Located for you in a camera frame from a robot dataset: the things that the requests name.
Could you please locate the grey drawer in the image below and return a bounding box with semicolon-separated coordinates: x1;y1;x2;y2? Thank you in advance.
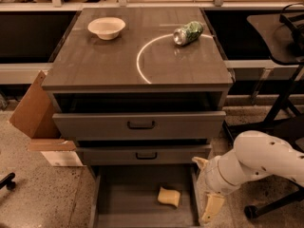
89;164;201;228
76;144;211;166
53;111;226;141

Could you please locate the grey bottom drawer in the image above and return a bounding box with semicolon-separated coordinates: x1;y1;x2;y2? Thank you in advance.
89;164;201;228

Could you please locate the yellow sponge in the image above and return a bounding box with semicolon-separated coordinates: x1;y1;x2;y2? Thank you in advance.
158;187;181;207

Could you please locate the grey middle drawer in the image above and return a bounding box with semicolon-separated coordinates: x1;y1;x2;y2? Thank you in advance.
76;144;211;166

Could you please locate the grey drawer cabinet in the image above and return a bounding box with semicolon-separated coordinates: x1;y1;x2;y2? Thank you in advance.
41;6;235;176

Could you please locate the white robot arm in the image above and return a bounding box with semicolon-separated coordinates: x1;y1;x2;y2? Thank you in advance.
192;130;304;224

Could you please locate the white ceramic bowl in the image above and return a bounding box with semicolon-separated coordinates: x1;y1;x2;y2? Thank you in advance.
87;17;125;40

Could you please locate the black chair caster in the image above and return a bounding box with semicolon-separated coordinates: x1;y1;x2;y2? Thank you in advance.
0;173;16;190

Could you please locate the black side table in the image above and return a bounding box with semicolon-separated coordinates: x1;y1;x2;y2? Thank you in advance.
227;2;304;135

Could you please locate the grey top drawer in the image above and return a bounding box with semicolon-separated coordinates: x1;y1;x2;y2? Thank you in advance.
53;111;226;141

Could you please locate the brown cardboard box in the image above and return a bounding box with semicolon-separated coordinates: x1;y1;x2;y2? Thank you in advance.
9;71;83;167

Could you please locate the green soda can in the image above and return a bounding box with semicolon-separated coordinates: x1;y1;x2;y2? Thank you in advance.
173;21;203;46

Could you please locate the black office chair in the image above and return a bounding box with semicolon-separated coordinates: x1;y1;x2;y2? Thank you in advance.
222;114;304;220

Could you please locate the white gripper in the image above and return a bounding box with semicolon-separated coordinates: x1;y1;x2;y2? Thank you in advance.
192;156;240;223

